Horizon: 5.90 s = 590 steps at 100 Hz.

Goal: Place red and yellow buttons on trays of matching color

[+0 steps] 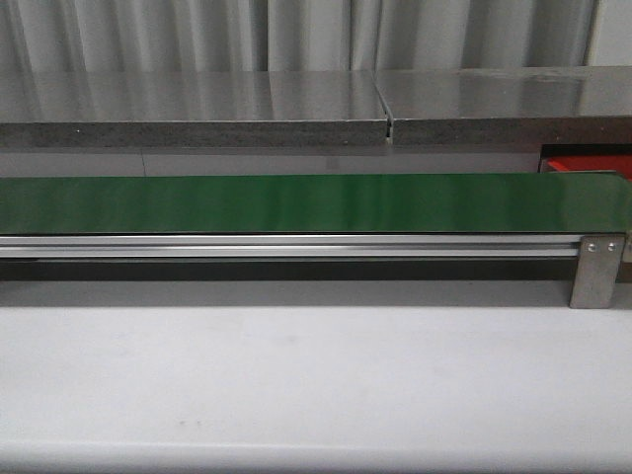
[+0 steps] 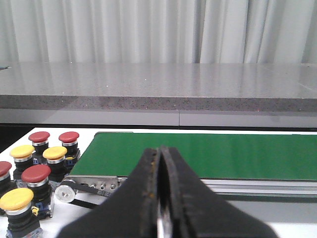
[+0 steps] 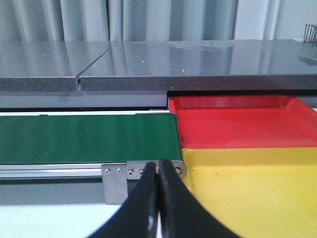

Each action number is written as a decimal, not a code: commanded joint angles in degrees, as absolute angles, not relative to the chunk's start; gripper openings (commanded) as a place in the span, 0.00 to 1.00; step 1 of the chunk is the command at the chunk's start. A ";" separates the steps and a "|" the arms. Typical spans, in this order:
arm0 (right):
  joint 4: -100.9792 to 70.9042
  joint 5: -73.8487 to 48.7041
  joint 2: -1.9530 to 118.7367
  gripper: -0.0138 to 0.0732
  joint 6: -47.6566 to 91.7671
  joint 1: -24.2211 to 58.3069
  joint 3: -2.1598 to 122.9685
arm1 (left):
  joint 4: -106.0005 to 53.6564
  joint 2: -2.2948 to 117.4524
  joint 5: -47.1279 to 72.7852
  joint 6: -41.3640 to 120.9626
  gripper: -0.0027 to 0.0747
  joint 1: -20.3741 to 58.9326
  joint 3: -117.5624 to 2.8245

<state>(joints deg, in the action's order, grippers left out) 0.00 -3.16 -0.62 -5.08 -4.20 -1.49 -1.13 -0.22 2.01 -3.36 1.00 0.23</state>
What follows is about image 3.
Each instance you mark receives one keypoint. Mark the red plastic tray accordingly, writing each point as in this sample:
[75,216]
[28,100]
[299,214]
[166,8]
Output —
[244,121]

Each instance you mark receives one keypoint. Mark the grey stone counter slab right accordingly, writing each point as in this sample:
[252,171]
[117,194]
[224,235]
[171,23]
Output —
[204,66]

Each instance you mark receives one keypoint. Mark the aluminium conveyor frame rail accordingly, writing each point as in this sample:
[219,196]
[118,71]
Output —
[134,170]

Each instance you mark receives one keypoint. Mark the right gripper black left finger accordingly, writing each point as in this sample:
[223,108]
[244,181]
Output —
[138,215]

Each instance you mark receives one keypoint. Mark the grey stone counter slab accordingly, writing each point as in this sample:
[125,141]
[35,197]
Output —
[204,66]
[46,66]

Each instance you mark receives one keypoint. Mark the metal wire rack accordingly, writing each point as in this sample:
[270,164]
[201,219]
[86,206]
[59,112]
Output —
[310,33]

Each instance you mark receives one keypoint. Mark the grey stone counter slab left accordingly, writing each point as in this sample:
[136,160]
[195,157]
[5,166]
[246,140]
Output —
[46,66]

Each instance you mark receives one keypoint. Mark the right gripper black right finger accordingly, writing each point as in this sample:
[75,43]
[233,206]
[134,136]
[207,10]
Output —
[182,216]

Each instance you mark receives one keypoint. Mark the grey curtain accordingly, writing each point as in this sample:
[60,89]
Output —
[154,20]

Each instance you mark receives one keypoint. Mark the steel conveyor support bracket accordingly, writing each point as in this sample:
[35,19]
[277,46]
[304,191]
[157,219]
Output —
[115,183]

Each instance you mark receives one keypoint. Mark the green conveyor belt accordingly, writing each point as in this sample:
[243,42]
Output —
[88,138]

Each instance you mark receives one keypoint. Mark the yellow plastic tray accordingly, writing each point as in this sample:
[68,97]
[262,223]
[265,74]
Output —
[257,192]

